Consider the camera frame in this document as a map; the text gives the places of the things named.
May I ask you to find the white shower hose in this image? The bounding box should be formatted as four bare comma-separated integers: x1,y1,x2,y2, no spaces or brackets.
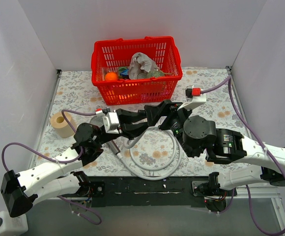
116,126,183,181

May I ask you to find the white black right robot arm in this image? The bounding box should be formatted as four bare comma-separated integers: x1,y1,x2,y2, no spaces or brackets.
117,97,285,196

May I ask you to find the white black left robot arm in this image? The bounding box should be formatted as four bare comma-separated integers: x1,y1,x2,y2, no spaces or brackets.
0,109,148,218

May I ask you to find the green glass item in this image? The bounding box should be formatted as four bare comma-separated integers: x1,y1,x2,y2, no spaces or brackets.
146,70,172,79

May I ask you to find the orange ball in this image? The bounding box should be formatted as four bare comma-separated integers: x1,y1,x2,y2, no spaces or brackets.
105,72,118,81

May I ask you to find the red plastic basket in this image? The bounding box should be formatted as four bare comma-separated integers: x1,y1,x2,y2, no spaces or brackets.
91,36,183,105

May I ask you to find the colourful small toy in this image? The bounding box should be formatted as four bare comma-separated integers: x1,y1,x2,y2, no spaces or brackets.
117,66,129,80

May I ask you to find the white box with knob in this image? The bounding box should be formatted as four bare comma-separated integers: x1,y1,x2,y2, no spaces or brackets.
0,211,29,236

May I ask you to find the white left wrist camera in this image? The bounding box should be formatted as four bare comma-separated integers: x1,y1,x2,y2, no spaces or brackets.
95,108,120,134

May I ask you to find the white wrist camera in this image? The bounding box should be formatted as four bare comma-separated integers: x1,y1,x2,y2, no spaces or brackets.
178,86,207,111
95,108,120,134

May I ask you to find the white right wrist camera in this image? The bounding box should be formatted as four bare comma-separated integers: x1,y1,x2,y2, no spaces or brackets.
178,86,207,111

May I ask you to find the aluminium frame rail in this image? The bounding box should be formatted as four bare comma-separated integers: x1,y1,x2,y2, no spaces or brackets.
12,179,281,200

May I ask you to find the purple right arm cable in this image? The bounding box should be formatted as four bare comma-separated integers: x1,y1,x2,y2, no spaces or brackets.
201,75,285,236

